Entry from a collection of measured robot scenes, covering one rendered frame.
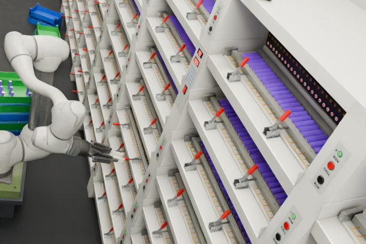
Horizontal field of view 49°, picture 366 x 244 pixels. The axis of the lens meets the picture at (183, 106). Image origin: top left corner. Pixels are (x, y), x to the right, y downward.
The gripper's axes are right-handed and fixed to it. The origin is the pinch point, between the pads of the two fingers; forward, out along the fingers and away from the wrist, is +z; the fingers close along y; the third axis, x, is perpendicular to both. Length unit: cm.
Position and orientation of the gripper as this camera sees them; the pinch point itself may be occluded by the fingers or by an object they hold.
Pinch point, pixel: (117, 157)
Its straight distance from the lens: 199.9
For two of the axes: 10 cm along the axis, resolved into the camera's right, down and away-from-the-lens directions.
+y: 2.9, 6.1, -7.4
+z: 7.8, 2.9, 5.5
